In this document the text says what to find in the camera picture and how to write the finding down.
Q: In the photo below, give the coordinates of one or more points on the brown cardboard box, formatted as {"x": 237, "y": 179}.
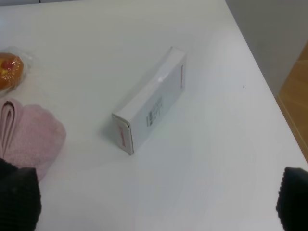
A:
{"x": 293, "y": 101}

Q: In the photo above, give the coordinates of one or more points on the rolled pink towel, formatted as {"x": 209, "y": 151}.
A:
{"x": 30, "y": 136}

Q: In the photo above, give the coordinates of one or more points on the white cardboard box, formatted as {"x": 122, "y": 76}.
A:
{"x": 136, "y": 117}

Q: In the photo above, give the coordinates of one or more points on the orange toy tart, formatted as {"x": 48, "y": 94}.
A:
{"x": 15, "y": 65}

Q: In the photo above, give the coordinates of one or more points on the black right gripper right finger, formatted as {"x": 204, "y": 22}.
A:
{"x": 292, "y": 203}

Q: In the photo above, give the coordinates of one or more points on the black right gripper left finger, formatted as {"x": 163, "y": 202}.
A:
{"x": 20, "y": 199}

